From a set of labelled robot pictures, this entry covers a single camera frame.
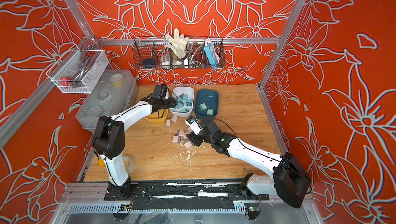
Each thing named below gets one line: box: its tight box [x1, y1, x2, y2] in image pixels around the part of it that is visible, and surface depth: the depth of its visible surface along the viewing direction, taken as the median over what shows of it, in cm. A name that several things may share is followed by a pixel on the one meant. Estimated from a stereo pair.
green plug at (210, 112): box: [206, 108, 214, 117], surface depth 103 cm
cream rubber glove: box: [163, 28, 189, 59], surface depth 92 cm
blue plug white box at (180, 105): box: [176, 100, 186, 109], surface depth 109 cm
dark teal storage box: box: [194, 88, 220, 120], surface depth 109 cm
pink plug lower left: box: [172, 135, 182, 144], surface depth 91 cm
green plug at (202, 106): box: [199, 102, 207, 111], surface depth 106 cm
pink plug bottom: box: [183, 140, 193, 149], surface depth 89 cm
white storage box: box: [169, 86, 195, 117], surface depth 109 cm
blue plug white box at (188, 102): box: [185, 98, 193, 107], surface depth 109 cm
